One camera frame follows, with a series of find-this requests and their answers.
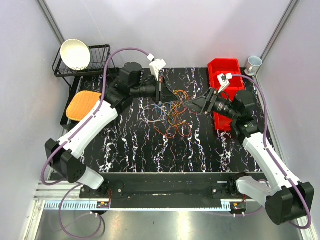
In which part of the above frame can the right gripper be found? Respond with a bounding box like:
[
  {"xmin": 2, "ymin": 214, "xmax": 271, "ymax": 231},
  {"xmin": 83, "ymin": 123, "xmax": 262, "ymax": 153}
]
[{"xmin": 183, "ymin": 87, "xmax": 239, "ymax": 121}]

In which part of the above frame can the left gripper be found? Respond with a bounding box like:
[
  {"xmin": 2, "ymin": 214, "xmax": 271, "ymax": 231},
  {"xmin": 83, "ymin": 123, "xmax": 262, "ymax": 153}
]
[{"xmin": 131, "ymin": 74, "xmax": 179, "ymax": 105}]

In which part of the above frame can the orange cable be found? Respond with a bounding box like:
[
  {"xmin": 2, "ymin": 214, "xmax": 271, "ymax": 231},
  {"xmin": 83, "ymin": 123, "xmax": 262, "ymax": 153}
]
[{"xmin": 153, "ymin": 89, "xmax": 193, "ymax": 139}]

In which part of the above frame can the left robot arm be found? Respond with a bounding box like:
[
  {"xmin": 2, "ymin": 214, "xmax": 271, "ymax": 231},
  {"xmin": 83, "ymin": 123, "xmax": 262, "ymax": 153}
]
[{"xmin": 45, "ymin": 59, "xmax": 177, "ymax": 198}]

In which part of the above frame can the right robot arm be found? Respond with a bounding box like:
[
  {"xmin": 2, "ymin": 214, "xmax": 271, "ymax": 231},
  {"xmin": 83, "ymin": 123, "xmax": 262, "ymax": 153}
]
[{"xmin": 183, "ymin": 87, "xmax": 315, "ymax": 229}]

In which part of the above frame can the red compartment bin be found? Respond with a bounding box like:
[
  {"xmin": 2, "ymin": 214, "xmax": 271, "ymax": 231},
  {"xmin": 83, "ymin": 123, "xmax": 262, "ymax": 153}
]
[{"xmin": 207, "ymin": 58, "xmax": 246, "ymax": 132}]

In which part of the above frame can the white mug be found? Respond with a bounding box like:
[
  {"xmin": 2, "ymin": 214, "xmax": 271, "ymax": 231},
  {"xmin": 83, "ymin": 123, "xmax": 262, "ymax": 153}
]
[{"xmin": 244, "ymin": 56, "xmax": 263, "ymax": 76}]

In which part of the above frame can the yellow woven basket tray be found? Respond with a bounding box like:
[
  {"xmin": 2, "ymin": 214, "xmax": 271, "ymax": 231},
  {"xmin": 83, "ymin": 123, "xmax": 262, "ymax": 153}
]
[{"xmin": 66, "ymin": 90, "xmax": 102, "ymax": 122}]

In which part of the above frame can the white bowl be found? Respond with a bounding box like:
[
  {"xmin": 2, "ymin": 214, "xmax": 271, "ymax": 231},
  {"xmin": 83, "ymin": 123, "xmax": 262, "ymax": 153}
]
[{"xmin": 60, "ymin": 39, "xmax": 91, "ymax": 71}]

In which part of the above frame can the blue cable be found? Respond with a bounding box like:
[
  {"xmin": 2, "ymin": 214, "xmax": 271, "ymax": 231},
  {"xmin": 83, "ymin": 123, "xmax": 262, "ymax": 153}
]
[{"xmin": 149, "ymin": 106, "xmax": 171, "ymax": 122}]

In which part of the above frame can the white cable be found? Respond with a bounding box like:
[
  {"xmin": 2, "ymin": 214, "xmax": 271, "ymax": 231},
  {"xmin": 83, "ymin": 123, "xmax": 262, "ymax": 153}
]
[{"xmin": 141, "ymin": 104, "xmax": 167, "ymax": 123}]

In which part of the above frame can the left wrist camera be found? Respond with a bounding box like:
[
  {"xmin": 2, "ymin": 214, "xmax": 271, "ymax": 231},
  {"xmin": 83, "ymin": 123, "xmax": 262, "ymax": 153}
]
[{"xmin": 147, "ymin": 53, "xmax": 167, "ymax": 81}]

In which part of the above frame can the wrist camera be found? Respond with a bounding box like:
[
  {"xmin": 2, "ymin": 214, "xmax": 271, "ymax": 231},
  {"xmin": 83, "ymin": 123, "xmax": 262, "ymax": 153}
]
[
  {"xmin": 217, "ymin": 73, "xmax": 233, "ymax": 93},
  {"xmin": 147, "ymin": 53, "xmax": 167, "ymax": 81}
]

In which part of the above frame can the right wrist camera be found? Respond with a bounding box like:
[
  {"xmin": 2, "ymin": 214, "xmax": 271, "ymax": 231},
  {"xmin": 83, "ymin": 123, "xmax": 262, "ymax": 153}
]
[{"xmin": 217, "ymin": 73, "xmax": 233, "ymax": 93}]

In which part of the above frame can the black wire dish rack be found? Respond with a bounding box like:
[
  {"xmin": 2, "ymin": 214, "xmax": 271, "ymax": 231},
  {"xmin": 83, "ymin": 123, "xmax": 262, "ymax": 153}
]
[{"xmin": 52, "ymin": 44, "xmax": 121, "ymax": 130}]

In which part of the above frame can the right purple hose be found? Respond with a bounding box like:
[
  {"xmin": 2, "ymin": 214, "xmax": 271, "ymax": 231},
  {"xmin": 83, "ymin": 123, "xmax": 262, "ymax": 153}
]
[{"xmin": 227, "ymin": 73, "xmax": 313, "ymax": 230}]

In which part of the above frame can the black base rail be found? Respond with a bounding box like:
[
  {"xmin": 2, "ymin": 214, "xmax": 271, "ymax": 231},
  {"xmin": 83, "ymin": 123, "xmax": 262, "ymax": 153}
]
[{"xmin": 79, "ymin": 172, "xmax": 258, "ymax": 210}]

